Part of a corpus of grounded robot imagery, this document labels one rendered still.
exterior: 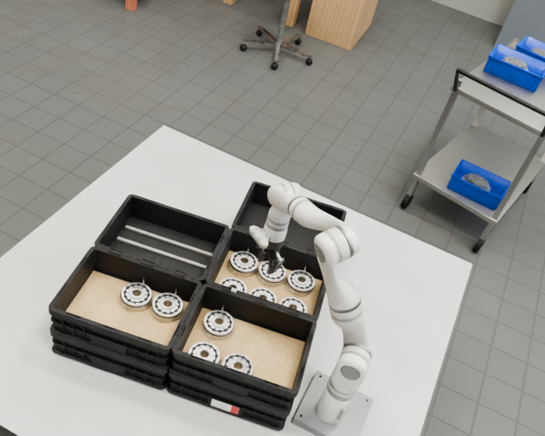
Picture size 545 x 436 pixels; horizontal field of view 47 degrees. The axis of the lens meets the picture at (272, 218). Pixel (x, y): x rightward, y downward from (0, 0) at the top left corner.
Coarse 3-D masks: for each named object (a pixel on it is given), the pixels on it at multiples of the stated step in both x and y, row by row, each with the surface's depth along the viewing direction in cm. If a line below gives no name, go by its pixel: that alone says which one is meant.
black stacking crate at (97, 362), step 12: (60, 336) 196; (60, 348) 203; (72, 348) 200; (84, 348) 198; (96, 348) 195; (84, 360) 202; (96, 360) 200; (108, 360) 199; (120, 360) 196; (132, 360) 194; (120, 372) 201; (132, 372) 201; (144, 372) 197; (156, 372) 195; (168, 372) 196; (156, 384) 201
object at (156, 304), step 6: (162, 294) 210; (168, 294) 211; (174, 294) 211; (156, 300) 208; (174, 300) 209; (180, 300) 210; (156, 306) 206; (180, 306) 208; (156, 312) 205; (162, 312) 205; (168, 312) 205; (174, 312) 206
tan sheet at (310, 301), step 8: (224, 264) 230; (224, 272) 227; (232, 272) 228; (256, 272) 230; (288, 272) 233; (216, 280) 224; (248, 280) 226; (256, 280) 227; (320, 280) 233; (248, 288) 224; (272, 288) 226; (280, 288) 227; (280, 296) 224; (288, 296) 225; (296, 296) 225; (312, 296) 227; (312, 304) 224; (312, 312) 221
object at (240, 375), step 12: (204, 288) 207; (216, 288) 208; (252, 300) 207; (192, 312) 198; (288, 312) 206; (312, 324) 204; (180, 336) 191; (312, 336) 201; (192, 360) 186; (204, 360) 186; (216, 372) 187; (228, 372) 185; (240, 372) 186; (300, 372) 191; (252, 384) 186; (264, 384) 184; (276, 384) 185; (300, 384) 187; (288, 396) 185
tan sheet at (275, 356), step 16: (192, 336) 204; (240, 336) 208; (256, 336) 209; (272, 336) 210; (224, 352) 202; (256, 352) 204; (272, 352) 205; (288, 352) 207; (256, 368) 200; (272, 368) 201; (288, 368) 202; (288, 384) 198
